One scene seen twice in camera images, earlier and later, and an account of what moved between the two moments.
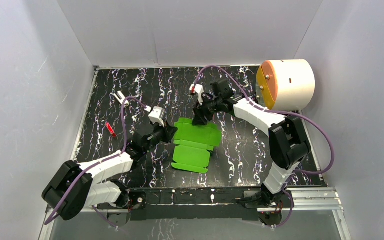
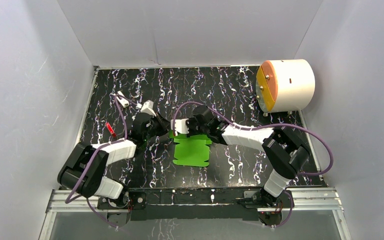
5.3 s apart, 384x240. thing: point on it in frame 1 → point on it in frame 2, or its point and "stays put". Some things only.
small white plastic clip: x=126 y=103 stays put
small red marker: x=110 y=129 stays put
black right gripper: x=199 y=113 → x=189 y=122
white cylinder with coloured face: x=285 y=84 stays put
